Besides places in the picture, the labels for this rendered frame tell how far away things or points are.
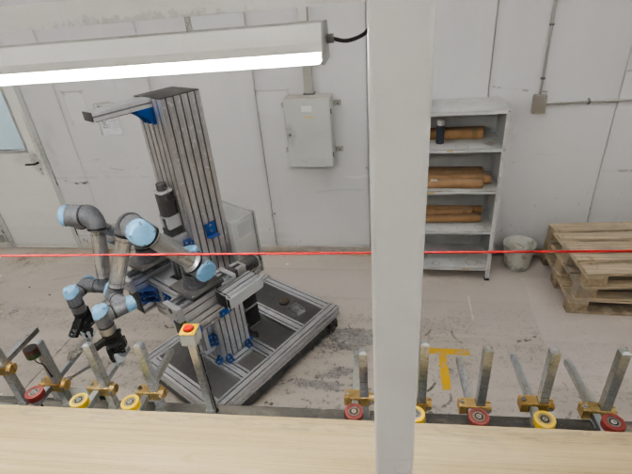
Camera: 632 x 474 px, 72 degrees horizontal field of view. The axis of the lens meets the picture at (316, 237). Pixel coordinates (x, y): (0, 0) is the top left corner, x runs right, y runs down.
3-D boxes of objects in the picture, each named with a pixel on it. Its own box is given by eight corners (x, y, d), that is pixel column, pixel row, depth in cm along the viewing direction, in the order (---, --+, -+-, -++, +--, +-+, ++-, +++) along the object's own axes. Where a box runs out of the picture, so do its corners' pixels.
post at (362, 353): (361, 422, 207) (358, 347, 184) (369, 422, 207) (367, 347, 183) (361, 428, 204) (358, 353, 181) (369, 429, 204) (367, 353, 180)
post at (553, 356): (529, 425, 196) (548, 345, 172) (537, 425, 195) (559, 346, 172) (531, 432, 193) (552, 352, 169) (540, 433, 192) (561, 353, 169)
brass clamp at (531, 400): (515, 401, 191) (517, 393, 188) (548, 402, 189) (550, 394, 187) (520, 413, 186) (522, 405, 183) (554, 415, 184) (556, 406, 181)
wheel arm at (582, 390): (561, 364, 210) (563, 357, 208) (569, 364, 210) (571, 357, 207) (603, 447, 173) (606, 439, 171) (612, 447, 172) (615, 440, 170)
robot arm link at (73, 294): (81, 283, 232) (71, 292, 225) (88, 299, 238) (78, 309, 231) (68, 282, 234) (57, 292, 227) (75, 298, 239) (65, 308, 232)
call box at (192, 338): (187, 336, 194) (183, 323, 190) (202, 337, 193) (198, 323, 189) (181, 347, 188) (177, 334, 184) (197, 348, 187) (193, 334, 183)
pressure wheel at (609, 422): (612, 431, 176) (620, 411, 171) (623, 449, 169) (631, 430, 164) (591, 431, 177) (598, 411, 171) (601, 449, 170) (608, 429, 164)
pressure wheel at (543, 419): (556, 440, 175) (561, 420, 169) (541, 449, 172) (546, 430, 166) (539, 424, 181) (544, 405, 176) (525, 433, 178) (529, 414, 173)
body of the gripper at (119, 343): (126, 354, 213) (118, 335, 207) (107, 357, 211) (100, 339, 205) (128, 343, 219) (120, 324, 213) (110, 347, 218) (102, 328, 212)
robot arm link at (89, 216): (110, 202, 233) (121, 290, 244) (91, 202, 235) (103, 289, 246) (96, 206, 222) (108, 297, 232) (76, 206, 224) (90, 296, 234)
